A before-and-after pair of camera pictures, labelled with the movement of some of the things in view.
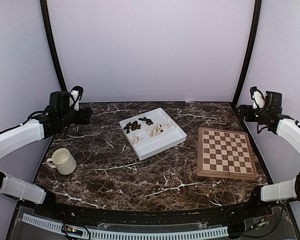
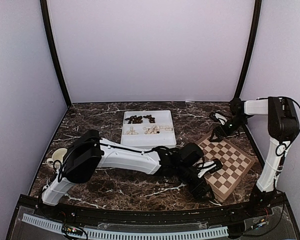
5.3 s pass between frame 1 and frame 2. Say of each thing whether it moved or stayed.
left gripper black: moved
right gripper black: moved
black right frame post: stayed
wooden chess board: moved
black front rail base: stayed
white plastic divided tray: moved
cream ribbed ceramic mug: stayed
